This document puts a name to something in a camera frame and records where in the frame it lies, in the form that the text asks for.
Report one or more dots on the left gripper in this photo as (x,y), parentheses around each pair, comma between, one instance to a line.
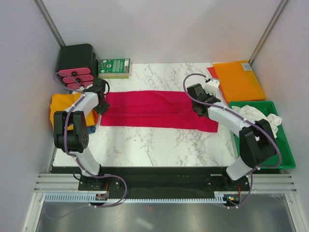
(104,109)

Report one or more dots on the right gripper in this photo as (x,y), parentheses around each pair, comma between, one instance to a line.
(209,95)

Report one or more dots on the magenta t shirt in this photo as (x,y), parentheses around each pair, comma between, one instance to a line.
(154,109)

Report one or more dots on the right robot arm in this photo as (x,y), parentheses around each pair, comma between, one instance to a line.
(256,140)

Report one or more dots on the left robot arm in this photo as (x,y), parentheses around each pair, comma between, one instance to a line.
(70,129)

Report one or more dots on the orange folded t shirt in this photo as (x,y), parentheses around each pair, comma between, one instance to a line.
(95,116)

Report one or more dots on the blue folded t shirt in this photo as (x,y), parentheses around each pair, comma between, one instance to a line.
(91,129)

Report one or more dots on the green white box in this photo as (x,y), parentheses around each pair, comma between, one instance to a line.
(114,68)

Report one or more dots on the yellow folded t shirt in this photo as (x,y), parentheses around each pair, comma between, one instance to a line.
(61,102)

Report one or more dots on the orange plastic folder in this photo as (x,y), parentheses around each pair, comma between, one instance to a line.
(238,82)

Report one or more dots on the white crumpled t shirt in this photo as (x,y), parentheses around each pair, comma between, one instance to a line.
(254,114)

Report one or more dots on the black pink drawer organizer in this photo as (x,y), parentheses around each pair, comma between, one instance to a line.
(77,65)

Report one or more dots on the green plastic tray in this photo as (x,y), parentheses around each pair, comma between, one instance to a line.
(268,107)

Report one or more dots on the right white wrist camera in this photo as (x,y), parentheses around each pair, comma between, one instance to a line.
(211,86)

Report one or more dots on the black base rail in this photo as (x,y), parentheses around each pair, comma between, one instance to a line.
(159,183)

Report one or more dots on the white cable duct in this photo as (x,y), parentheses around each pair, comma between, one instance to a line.
(95,198)

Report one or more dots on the left aluminium corner post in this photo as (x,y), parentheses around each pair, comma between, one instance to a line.
(49,21)

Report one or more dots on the aluminium corner post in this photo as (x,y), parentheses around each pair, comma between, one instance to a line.
(49,21)
(268,30)

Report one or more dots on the right aluminium corner post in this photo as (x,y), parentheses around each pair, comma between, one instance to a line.
(268,30)

